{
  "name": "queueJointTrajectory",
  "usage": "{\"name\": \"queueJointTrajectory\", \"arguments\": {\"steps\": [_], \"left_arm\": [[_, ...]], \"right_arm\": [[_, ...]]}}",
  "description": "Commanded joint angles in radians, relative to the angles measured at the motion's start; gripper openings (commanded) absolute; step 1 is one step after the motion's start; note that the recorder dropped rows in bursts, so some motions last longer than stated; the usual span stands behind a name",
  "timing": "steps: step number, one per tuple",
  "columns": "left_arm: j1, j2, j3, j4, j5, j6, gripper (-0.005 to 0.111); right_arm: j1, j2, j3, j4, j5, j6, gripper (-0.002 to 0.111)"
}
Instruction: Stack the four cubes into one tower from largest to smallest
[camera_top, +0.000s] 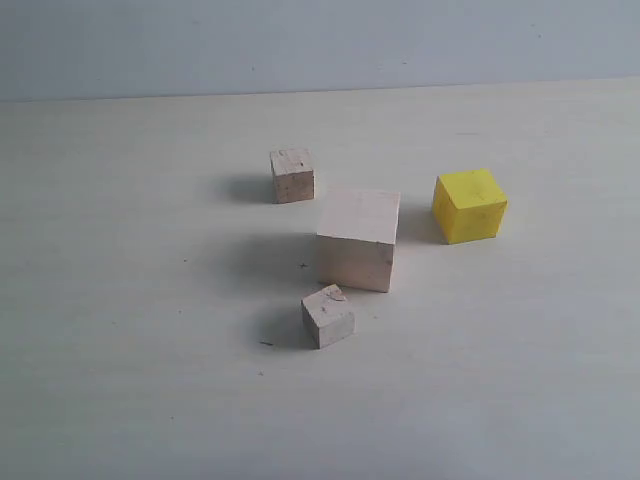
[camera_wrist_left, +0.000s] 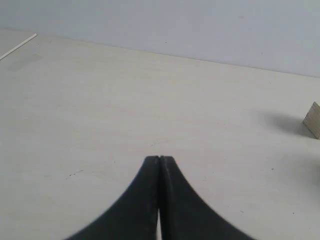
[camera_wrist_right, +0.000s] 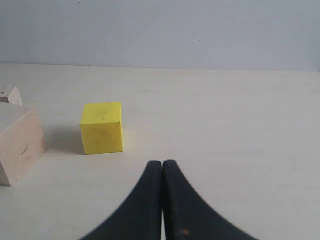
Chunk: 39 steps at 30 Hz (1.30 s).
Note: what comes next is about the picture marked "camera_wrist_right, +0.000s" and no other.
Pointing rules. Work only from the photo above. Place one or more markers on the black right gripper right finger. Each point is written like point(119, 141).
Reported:
point(187, 216)

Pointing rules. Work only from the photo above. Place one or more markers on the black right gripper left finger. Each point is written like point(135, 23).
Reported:
point(139, 217)

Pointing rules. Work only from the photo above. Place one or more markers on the yellow cube block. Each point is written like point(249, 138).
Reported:
point(101, 128)

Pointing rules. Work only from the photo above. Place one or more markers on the small wooden cube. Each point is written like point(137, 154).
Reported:
point(10, 94)

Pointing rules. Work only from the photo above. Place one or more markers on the large wooden block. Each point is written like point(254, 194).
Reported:
point(22, 141)

